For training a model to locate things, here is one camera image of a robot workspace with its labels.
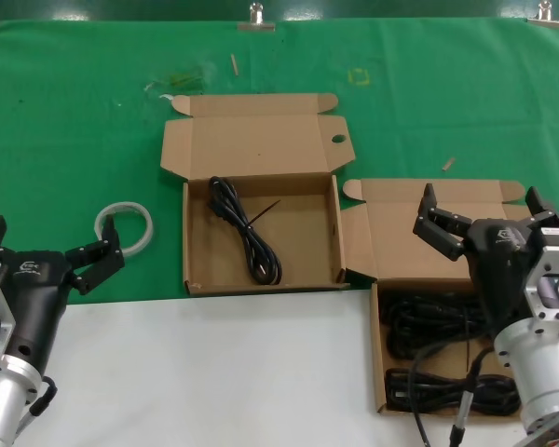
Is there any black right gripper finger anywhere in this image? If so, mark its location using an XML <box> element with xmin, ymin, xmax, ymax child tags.
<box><xmin>521</xmin><ymin>185</ymin><xmax>559</xmax><ymax>229</ymax></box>
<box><xmin>413</xmin><ymin>183</ymin><xmax>470</xmax><ymax>261</ymax></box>

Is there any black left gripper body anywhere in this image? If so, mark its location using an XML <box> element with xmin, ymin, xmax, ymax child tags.
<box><xmin>0</xmin><ymin>249</ymin><xmax>75</xmax><ymax>376</ymax></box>

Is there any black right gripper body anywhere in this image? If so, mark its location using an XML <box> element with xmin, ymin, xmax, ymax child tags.
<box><xmin>463</xmin><ymin>218</ymin><xmax>549</xmax><ymax>341</ymax></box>

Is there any black power cable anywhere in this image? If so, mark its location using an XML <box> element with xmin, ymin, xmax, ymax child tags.
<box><xmin>208</xmin><ymin>175</ymin><xmax>284</xmax><ymax>285</ymax></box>
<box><xmin>382</xmin><ymin>289</ymin><xmax>493</xmax><ymax>373</ymax></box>
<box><xmin>384</xmin><ymin>367</ymin><xmax>523</xmax><ymax>416</ymax></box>

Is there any brown cardboard box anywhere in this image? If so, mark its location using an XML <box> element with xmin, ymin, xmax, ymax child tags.
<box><xmin>339</xmin><ymin>178</ymin><xmax>559</xmax><ymax>417</ymax></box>
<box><xmin>159</xmin><ymin>92</ymin><xmax>358</xmax><ymax>297</ymax></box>

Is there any white tape roll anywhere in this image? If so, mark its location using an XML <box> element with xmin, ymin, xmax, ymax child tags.
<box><xmin>94</xmin><ymin>199</ymin><xmax>155</xmax><ymax>256</ymax></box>

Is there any green table cloth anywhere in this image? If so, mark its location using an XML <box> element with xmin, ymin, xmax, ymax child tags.
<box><xmin>0</xmin><ymin>17</ymin><xmax>559</xmax><ymax>306</ymax></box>

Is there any silver binder clip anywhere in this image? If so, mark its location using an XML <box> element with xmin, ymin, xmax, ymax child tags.
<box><xmin>526</xmin><ymin>1</ymin><xmax>559</xmax><ymax>32</ymax></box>
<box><xmin>237</xmin><ymin>2</ymin><xmax>277</xmax><ymax>34</ymax></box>

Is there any clear plastic bag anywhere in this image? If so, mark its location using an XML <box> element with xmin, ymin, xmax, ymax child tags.
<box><xmin>143</xmin><ymin>62</ymin><xmax>215</xmax><ymax>99</ymax></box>

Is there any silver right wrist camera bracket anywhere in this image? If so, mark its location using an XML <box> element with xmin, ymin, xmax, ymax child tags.
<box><xmin>524</xmin><ymin>226</ymin><xmax>559</xmax><ymax>325</ymax></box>

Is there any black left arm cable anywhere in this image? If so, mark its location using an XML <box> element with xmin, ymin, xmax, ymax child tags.
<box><xmin>16</xmin><ymin>375</ymin><xmax>59</xmax><ymax>437</ymax></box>

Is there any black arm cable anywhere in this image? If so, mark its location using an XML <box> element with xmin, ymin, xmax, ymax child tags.
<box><xmin>16</xmin><ymin>375</ymin><xmax>59</xmax><ymax>437</ymax></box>
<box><xmin>409</xmin><ymin>346</ymin><xmax>500</xmax><ymax>447</ymax></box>

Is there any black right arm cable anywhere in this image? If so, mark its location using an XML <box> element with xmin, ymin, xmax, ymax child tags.
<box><xmin>409</xmin><ymin>346</ymin><xmax>500</xmax><ymax>447</ymax></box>

